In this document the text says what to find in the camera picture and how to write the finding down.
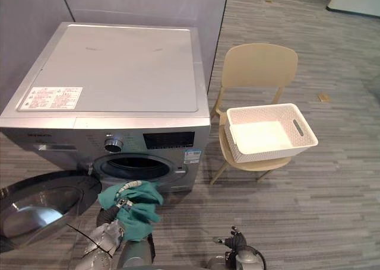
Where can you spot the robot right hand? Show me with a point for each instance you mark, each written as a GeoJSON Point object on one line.
{"type": "Point", "coordinates": [236, 242]}

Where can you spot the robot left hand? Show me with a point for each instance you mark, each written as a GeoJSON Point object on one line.
{"type": "Point", "coordinates": [107, 215]}

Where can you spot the teal green cloth garment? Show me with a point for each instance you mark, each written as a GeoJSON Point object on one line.
{"type": "Point", "coordinates": [139, 210]}

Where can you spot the round washing machine door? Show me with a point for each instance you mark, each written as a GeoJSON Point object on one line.
{"type": "Point", "coordinates": [44, 204]}

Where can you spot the white woven plastic laundry basket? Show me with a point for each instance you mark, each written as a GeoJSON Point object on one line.
{"type": "Point", "coordinates": [261, 136]}

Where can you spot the silver front-load washing machine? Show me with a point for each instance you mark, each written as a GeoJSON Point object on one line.
{"type": "Point", "coordinates": [118, 74]}

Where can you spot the silver control dial knob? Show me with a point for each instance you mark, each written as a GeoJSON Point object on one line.
{"type": "Point", "coordinates": [113, 144]}

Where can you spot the blue white energy label sticker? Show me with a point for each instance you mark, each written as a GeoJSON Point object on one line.
{"type": "Point", "coordinates": [192, 157]}

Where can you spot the black washer display panel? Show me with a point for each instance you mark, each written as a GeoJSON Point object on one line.
{"type": "Point", "coordinates": [168, 140]}

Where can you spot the white red warning sticker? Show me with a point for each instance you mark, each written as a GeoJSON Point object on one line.
{"type": "Point", "coordinates": [53, 98]}

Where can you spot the brass floor outlet cover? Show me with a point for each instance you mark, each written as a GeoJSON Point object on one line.
{"type": "Point", "coordinates": [324, 97]}

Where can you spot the beige plastic chair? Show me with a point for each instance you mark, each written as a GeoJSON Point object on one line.
{"type": "Point", "coordinates": [258, 68]}

